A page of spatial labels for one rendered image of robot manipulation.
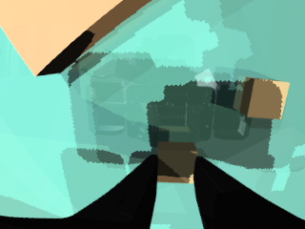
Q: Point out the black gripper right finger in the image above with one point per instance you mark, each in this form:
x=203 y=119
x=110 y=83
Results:
x=225 y=203

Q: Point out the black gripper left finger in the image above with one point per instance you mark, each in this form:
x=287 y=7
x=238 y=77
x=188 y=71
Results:
x=128 y=205

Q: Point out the tan block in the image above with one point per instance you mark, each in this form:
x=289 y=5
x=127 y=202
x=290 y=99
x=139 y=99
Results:
x=264 y=98
x=175 y=161

